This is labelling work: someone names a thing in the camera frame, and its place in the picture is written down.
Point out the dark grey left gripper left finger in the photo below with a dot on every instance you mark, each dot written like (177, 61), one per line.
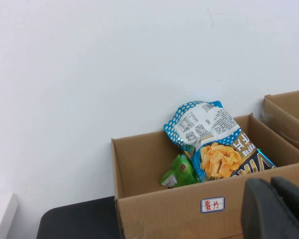
(261, 214)

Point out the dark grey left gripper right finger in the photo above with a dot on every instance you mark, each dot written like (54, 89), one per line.
(296, 201)

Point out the green snack bag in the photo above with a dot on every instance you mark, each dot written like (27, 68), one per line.
(182, 171)

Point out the white label sticker red writing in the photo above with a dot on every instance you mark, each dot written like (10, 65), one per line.
(212, 204)

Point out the empty taped cardboard box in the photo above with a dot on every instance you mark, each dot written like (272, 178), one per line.
(289, 117)

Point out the blue polka dot chips bag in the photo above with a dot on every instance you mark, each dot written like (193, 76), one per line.
(214, 139)

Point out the cardboard box with chips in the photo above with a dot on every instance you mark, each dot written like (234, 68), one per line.
(164, 219)

